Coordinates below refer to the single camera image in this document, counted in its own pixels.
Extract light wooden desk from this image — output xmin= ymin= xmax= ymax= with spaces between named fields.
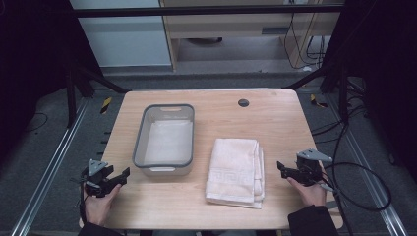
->
xmin=158 ymin=0 xmax=346 ymax=72

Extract black curtain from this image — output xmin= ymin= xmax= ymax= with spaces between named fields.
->
xmin=323 ymin=0 xmax=417 ymax=185
xmin=0 ymin=0 xmax=103 ymax=168

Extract person's right hand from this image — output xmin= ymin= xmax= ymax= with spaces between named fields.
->
xmin=286 ymin=176 xmax=328 ymax=207

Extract person's left hand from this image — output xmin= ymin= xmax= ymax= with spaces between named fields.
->
xmin=83 ymin=183 xmax=123 ymax=227

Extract white cabinet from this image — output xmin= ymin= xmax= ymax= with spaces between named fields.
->
xmin=69 ymin=0 xmax=174 ymax=69

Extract black looped gripper cable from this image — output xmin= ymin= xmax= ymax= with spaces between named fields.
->
xmin=310 ymin=77 xmax=393 ymax=236

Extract grey-rimmed white plastic basin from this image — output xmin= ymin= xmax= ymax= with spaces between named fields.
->
xmin=132 ymin=103 xmax=196 ymax=178

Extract folded white towel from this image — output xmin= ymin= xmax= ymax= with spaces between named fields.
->
xmin=205 ymin=137 xmax=266 ymax=210

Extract hanging black desk cables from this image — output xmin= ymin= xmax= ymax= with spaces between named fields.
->
xmin=282 ymin=0 xmax=328 ymax=72

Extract thin black floor cable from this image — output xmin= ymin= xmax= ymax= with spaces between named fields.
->
xmin=25 ymin=111 xmax=49 ymax=133

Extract black metal stand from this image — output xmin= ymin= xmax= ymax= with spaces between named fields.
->
xmin=64 ymin=60 xmax=131 ymax=130
xmin=282 ymin=60 xmax=351 ymax=124

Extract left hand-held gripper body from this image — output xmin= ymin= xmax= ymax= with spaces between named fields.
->
xmin=80 ymin=158 xmax=121 ymax=199

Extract aluminium floor rail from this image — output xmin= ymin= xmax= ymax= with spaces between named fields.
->
xmin=9 ymin=97 xmax=91 ymax=236
xmin=324 ymin=92 xmax=409 ymax=236

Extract black horizontal frame bar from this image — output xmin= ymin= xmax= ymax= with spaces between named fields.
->
xmin=65 ymin=3 xmax=346 ymax=19

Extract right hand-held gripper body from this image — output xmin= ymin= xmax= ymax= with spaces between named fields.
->
xmin=289 ymin=147 xmax=333 ymax=187

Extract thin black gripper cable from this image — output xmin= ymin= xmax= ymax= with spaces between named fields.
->
xmin=70 ymin=176 xmax=89 ymax=225

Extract yellow black striped tape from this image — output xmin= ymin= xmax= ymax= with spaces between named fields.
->
xmin=99 ymin=95 xmax=113 ymax=115
xmin=309 ymin=93 xmax=329 ymax=109

